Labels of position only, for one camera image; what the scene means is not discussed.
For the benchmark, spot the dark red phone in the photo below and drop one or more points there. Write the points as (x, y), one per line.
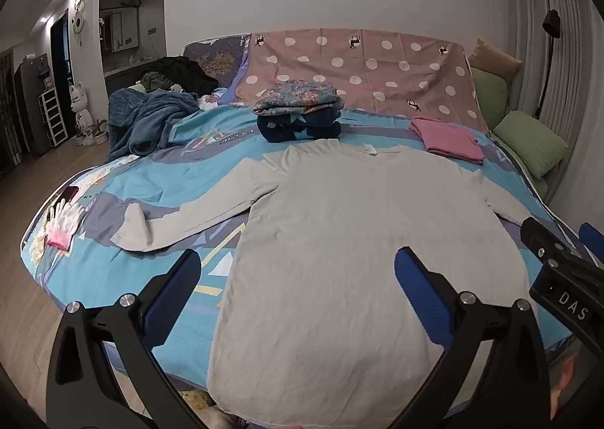
(69, 195)

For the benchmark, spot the person's right hand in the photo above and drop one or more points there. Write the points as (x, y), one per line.
(565, 377)

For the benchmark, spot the grey long-sleeve shirt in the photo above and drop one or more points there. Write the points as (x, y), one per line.
(354, 245)

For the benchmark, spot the blue fleece blanket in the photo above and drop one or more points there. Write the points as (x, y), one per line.
(146, 120)

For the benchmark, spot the pink polka dot sheet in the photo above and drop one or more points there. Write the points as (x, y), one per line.
(377, 66)

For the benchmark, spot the dark refrigerator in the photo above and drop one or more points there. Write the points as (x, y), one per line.
(30, 101)

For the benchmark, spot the folded dark blue cloth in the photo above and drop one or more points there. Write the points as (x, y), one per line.
(297, 127)

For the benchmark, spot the dark doorway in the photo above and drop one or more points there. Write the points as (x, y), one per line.
(60, 51)

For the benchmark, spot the mirror wall cabinet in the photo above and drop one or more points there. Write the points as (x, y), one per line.
(118, 30)

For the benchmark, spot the white shelf rack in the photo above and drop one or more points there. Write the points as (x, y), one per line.
(52, 117)

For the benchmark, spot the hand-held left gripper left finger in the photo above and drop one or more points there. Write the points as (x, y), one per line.
(175, 282)

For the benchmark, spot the green pillow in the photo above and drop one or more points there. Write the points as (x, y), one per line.
(531, 143)
(490, 99)

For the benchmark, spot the folded pink clothes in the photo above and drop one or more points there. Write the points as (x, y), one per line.
(448, 139)

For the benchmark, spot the white cat figurine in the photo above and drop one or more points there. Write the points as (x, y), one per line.
(81, 110)

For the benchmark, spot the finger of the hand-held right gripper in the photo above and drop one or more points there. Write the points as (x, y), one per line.
(542, 240)
(592, 240)

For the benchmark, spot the tan pillow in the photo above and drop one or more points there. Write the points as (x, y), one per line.
(495, 59)

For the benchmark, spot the folded floral cloth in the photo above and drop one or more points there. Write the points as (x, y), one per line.
(299, 96)

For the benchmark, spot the pile of black clothes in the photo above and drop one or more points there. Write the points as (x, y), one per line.
(181, 73)

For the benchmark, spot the bed with blue patterned sheet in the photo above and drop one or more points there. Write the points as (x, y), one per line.
(165, 165)

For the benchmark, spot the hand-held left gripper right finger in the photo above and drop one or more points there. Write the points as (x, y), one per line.
(420, 283)

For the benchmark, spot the black floor lamp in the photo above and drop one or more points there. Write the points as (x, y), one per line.
(549, 23)

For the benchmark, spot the round wall decoration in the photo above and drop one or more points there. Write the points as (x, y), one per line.
(78, 22)

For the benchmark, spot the white gloves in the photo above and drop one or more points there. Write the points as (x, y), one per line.
(66, 216)

